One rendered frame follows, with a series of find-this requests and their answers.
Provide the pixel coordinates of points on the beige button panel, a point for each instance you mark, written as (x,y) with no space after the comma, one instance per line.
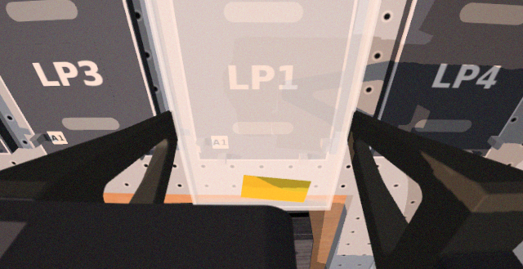
(518,251)

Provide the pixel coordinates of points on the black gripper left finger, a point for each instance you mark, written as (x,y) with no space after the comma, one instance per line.
(80,173)

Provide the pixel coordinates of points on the white microplate lid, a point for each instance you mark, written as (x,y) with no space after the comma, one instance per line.
(262,94)

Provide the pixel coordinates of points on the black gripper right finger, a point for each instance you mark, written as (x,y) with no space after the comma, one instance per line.
(470,203)

